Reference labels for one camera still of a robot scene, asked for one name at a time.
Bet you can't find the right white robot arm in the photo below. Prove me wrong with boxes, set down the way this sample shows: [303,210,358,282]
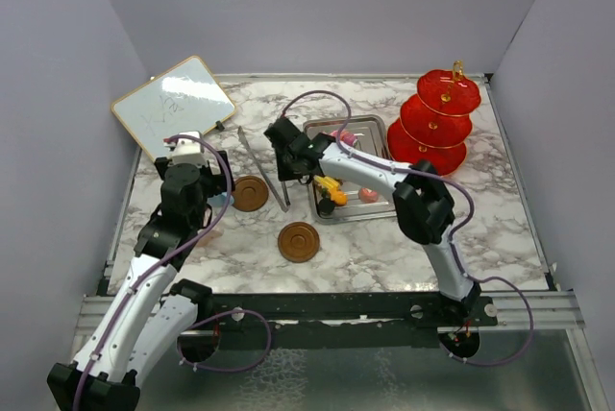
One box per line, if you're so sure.
[264,117,480,326]

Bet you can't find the brown wooden coaster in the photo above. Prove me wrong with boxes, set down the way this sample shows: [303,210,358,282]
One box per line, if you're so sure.
[233,176,269,212]
[278,222,320,263]

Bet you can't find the white mug blue handle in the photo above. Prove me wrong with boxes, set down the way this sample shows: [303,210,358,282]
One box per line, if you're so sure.
[208,192,234,208]

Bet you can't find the black round cookie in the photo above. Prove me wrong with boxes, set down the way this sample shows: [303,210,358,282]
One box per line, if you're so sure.
[318,198,336,216]

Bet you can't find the orange fish-shaped pastry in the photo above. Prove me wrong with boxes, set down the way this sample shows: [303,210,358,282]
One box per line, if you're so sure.
[329,190,348,206]

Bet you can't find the black mounting rail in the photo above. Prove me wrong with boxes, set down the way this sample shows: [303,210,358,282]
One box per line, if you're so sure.
[180,292,497,351]

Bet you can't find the metal tongs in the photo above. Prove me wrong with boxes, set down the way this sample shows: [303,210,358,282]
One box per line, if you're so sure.
[236,125,291,213]

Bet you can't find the red three-tier cake stand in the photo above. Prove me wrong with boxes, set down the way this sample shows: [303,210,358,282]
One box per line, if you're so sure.
[387,60,481,176]

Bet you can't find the whiteboard with yellow frame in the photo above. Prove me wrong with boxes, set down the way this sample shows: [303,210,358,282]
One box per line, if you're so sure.
[111,56,235,160]

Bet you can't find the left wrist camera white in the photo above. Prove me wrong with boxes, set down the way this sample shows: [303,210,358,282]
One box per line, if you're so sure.
[163,132,206,166]

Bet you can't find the pink heart-shaped cake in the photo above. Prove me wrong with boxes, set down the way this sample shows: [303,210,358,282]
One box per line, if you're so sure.
[357,187,380,204]

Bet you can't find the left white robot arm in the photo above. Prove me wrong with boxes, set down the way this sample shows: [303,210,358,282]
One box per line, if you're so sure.
[47,151,234,410]

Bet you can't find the stainless steel tray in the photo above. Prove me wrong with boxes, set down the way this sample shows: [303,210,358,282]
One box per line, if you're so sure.
[303,114,395,225]

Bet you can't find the pink mug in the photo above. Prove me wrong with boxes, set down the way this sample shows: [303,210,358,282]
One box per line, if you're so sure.
[196,227,224,248]

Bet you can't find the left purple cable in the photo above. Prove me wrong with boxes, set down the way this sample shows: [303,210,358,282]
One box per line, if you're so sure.
[71,133,273,411]

